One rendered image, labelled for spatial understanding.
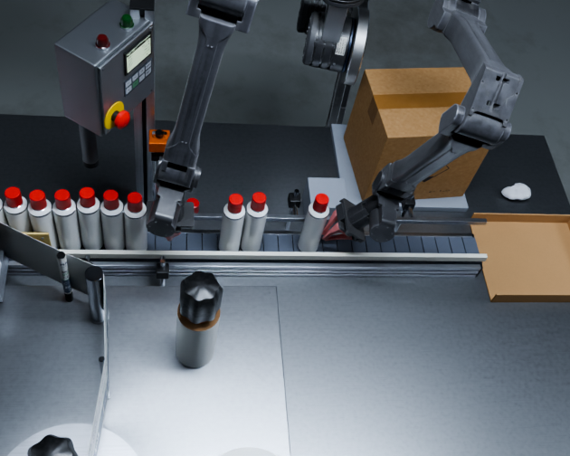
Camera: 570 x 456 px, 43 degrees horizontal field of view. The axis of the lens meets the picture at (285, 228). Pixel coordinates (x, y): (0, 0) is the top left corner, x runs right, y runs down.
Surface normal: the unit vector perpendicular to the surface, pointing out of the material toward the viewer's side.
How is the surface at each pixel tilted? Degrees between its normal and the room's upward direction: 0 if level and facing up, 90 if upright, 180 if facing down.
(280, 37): 0
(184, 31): 0
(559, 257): 0
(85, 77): 90
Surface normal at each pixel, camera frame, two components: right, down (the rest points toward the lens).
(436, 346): 0.14, -0.57
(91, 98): -0.50, 0.67
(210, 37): -0.04, 0.65
